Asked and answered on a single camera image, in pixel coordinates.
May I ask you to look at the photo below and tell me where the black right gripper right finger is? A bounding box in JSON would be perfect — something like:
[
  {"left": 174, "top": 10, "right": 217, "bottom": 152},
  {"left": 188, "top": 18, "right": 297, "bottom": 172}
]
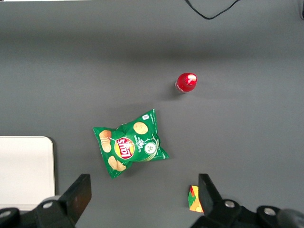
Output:
[{"left": 192, "top": 173, "right": 243, "bottom": 228}]

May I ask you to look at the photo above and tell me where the multicoloured puzzle cube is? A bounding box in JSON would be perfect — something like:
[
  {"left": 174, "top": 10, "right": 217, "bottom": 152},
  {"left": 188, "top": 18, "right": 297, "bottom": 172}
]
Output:
[{"left": 188, "top": 185, "right": 204, "bottom": 213}]

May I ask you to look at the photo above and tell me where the red soda bottle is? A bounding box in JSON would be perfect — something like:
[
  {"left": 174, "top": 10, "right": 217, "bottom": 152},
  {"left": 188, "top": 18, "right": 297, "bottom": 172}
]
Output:
[{"left": 175, "top": 72, "right": 198, "bottom": 95}]

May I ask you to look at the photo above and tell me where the beige plastic tray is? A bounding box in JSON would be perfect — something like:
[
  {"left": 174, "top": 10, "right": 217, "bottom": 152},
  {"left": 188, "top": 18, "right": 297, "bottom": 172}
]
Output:
[{"left": 0, "top": 136, "right": 56, "bottom": 211}]

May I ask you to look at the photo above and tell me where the thin black cable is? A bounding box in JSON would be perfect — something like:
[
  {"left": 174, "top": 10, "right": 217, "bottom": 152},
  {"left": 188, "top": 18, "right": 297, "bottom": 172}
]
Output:
[{"left": 184, "top": 0, "right": 239, "bottom": 20}]

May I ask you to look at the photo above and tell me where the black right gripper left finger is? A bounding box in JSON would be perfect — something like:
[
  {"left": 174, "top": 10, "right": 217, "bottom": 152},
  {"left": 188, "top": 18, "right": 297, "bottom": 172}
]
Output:
[{"left": 35, "top": 174, "right": 92, "bottom": 228}]

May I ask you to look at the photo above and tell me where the green Lay's chip bag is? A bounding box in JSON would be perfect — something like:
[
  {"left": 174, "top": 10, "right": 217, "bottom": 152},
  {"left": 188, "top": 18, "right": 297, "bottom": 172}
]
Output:
[{"left": 92, "top": 108, "right": 170, "bottom": 180}]

